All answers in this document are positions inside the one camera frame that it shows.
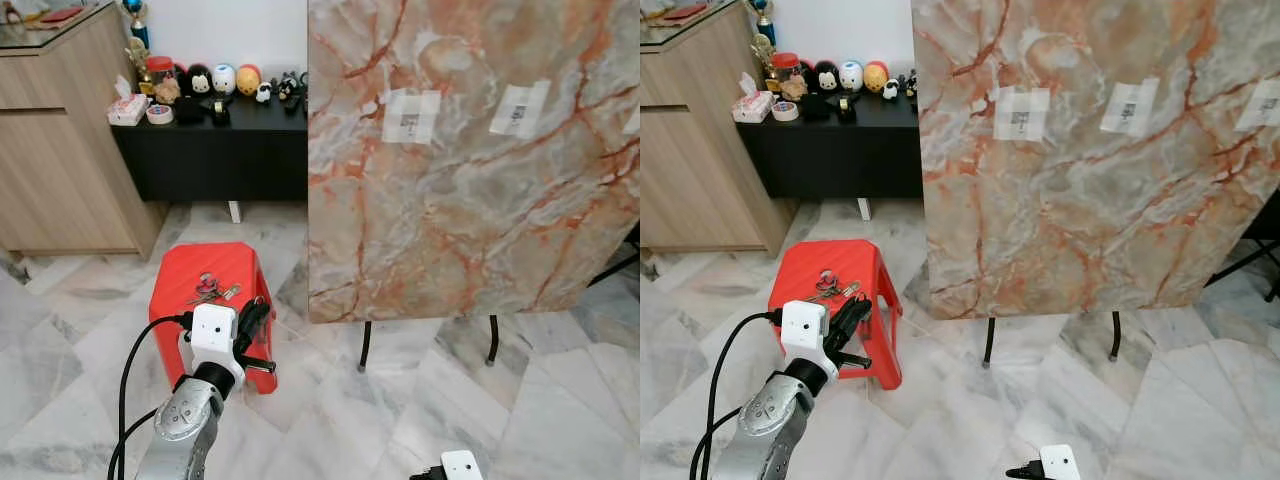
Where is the light wooden cabinet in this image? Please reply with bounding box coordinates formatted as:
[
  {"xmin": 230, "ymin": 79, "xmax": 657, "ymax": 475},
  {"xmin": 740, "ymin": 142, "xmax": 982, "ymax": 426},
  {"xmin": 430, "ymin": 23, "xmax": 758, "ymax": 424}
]
[
  {"xmin": 0, "ymin": 3, "xmax": 168, "ymax": 259},
  {"xmin": 640, "ymin": 3, "xmax": 798, "ymax": 256}
]

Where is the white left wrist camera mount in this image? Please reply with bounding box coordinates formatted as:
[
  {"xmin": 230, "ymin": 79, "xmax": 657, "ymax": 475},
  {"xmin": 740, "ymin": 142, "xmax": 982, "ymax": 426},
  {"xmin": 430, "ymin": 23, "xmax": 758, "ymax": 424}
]
[
  {"xmin": 186, "ymin": 303, "xmax": 242, "ymax": 389},
  {"xmin": 778, "ymin": 299, "xmax": 831, "ymax": 386}
]

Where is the white pink tissue box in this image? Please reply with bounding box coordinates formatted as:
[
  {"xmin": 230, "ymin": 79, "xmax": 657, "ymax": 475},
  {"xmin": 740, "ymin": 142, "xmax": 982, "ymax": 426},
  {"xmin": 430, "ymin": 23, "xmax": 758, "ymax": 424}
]
[
  {"xmin": 106, "ymin": 75, "xmax": 151, "ymax": 127},
  {"xmin": 731, "ymin": 72, "xmax": 777, "ymax": 125}
]

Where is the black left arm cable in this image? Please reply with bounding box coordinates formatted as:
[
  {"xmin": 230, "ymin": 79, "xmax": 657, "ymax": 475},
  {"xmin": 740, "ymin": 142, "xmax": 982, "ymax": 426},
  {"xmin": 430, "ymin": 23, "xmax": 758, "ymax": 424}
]
[
  {"xmin": 106, "ymin": 312, "xmax": 196, "ymax": 480},
  {"xmin": 688, "ymin": 310, "xmax": 784, "ymax": 480}
]

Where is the key bunch with silver tag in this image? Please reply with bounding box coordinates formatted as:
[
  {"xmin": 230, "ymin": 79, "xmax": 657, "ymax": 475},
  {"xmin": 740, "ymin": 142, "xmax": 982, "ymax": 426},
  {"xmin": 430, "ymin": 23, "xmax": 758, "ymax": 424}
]
[
  {"xmin": 806, "ymin": 269, "xmax": 864, "ymax": 304},
  {"xmin": 186, "ymin": 272, "xmax": 244, "ymax": 307}
]

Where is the red plastic stool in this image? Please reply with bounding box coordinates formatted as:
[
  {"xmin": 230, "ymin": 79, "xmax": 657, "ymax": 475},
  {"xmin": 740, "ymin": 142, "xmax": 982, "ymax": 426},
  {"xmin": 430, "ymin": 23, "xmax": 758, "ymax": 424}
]
[
  {"xmin": 148, "ymin": 241, "xmax": 280, "ymax": 396},
  {"xmin": 767, "ymin": 238, "xmax": 904, "ymax": 391}
]

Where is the gold trophy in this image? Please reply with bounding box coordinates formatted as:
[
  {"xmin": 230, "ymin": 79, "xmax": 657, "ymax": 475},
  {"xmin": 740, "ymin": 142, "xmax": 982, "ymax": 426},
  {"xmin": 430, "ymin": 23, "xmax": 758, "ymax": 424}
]
[
  {"xmin": 125, "ymin": 38, "xmax": 153, "ymax": 96},
  {"xmin": 756, "ymin": 35, "xmax": 783, "ymax": 93}
]

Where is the white adhesive wall hook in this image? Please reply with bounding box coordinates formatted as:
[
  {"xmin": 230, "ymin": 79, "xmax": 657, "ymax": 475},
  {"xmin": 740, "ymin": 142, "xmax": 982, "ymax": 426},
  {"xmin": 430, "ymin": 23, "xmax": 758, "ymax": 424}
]
[
  {"xmin": 382, "ymin": 88, "xmax": 443, "ymax": 145},
  {"xmin": 1234, "ymin": 79, "xmax": 1280, "ymax": 133},
  {"xmin": 489, "ymin": 80, "xmax": 553, "ymax": 139},
  {"xmin": 992, "ymin": 86, "xmax": 1052, "ymax": 142},
  {"xmin": 1099, "ymin": 77, "xmax": 1162, "ymax": 137}
]

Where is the black metal stand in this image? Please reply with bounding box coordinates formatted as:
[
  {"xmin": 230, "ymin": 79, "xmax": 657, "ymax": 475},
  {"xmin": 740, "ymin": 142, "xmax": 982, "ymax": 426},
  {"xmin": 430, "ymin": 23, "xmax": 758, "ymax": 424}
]
[
  {"xmin": 588, "ymin": 222, "xmax": 641, "ymax": 291},
  {"xmin": 1203, "ymin": 185, "xmax": 1280, "ymax": 303}
]

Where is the marble pattern board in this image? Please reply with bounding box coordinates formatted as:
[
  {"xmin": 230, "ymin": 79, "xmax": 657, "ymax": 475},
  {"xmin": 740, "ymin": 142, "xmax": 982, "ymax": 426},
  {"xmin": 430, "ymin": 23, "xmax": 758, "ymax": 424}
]
[
  {"xmin": 306, "ymin": 0, "xmax": 641, "ymax": 325},
  {"xmin": 910, "ymin": 0, "xmax": 1280, "ymax": 321}
]

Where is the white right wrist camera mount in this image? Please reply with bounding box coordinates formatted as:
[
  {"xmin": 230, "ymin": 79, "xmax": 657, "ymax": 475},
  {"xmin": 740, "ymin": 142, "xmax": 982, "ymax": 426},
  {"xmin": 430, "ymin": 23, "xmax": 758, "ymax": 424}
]
[
  {"xmin": 1038, "ymin": 444, "xmax": 1083, "ymax": 480},
  {"xmin": 440, "ymin": 450, "xmax": 487, "ymax": 480}
]

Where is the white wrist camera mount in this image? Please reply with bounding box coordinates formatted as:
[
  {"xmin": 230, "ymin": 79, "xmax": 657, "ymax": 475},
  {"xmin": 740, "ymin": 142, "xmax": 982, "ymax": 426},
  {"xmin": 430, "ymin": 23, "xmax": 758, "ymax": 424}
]
[
  {"xmin": 186, "ymin": 303, "xmax": 242, "ymax": 389},
  {"xmin": 440, "ymin": 450, "xmax": 487, "ymax": 480},
  {"xmin": 778, "ymin": 299, "xmax": 831, "ymax": 386},
  {"xmin": 1038, "ymin": 444, "xmax": 1083, "ymax": 480}
]

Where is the black sideboard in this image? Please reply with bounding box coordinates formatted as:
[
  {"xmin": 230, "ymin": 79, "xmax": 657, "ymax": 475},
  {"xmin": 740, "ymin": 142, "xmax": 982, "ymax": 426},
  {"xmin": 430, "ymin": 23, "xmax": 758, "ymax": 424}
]
[
  {"xmin": 110, "ymin": 92, "xmax": 310, "ymax": 225},
  {"xmin": 738, "ymin": 92, "xmax": 925, "ymax": 223}
]

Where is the blue ball trophy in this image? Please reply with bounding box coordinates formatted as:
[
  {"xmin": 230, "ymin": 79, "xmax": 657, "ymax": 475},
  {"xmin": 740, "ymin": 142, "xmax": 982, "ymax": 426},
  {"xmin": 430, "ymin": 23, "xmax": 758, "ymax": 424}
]
[
  {"xmin": 750, "ymin": 0, "xmax": 779, "ymax": 46},
  {"xmin": 120, "ymin": 0, "xmax": 151, "ymax": 49}
]

